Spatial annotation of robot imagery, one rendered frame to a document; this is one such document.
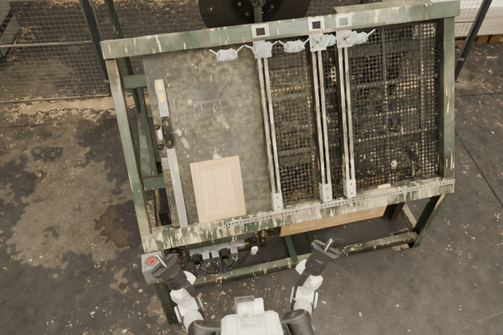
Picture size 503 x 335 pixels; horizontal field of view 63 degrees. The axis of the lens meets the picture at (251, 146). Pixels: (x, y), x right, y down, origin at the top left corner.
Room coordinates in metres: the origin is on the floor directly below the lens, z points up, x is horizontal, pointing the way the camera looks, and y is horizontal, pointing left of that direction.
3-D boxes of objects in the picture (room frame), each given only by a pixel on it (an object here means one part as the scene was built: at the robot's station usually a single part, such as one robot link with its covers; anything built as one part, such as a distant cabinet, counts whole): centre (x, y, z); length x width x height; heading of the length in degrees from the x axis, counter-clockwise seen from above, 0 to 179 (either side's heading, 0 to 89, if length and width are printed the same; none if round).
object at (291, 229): (1.89, -0.67, 0.53); 0.90 x 0.02 x 0.55; 103
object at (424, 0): (2.63, -0.91, 1.38); 0.70 x 0.15 x 0.85; 103
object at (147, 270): (1.19, 0.59, 0.84); 0.12 x 0.12 x 0.18; 13
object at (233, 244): (1.36, 0.18, 0.69); 0.50 x 0.14 x 0.24; 103
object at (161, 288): (1.19, 0.59, 0.38); 0.06 x 0.06 x 0.75; 13
